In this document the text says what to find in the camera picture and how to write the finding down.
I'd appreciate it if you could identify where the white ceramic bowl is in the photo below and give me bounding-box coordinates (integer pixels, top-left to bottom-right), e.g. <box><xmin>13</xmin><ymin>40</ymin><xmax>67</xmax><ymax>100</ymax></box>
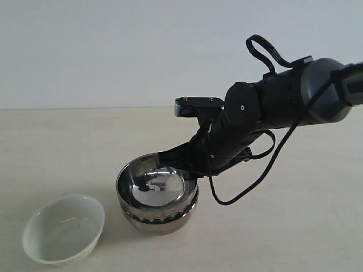
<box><xmin>22</xmin><ymin>194</ymin><xmax>106</xmax><ymax>266</ymax></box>

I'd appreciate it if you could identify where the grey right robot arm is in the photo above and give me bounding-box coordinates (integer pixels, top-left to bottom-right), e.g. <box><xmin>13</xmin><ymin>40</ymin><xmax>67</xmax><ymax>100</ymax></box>
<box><xmin>158</xmin><ymin>58</ymin><xmax>362</xmax><ymax>176</ymax></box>

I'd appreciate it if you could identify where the smooth stainless steel bowl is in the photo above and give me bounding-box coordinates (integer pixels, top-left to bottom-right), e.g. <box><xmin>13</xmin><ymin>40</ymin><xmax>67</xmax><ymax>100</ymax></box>
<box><xmin>121</xmin><ymin>203</ymin><xmax>197</xmax><ymax>236</ymax></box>

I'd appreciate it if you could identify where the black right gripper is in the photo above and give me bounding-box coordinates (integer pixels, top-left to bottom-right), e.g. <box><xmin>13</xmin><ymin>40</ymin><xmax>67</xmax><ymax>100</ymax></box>
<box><xmin>157</xmin><ymin>113</ymin><xmax>269</xmax><ymax>181</ymax></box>

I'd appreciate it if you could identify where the black camera cable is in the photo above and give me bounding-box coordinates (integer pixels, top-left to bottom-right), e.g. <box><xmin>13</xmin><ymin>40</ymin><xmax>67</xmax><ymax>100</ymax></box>
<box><xmin>208</xmin><ymin>34</ymin><xmax>354</xmax><ymax>206</ymax></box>

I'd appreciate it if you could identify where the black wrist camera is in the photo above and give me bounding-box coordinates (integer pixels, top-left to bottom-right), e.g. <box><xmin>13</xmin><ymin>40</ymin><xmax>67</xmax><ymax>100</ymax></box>
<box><xmin>174</xmin><ymin>96</ymin><xmax>224</xmax><ymax>122</ymax></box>

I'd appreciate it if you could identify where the dimpled stainless steel bowl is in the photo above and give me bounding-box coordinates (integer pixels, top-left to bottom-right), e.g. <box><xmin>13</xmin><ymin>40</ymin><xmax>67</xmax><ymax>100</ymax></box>
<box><xmin>116</xmin><ymin>153</ymin><xmax>199</xmax><ymax>224</ymax></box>

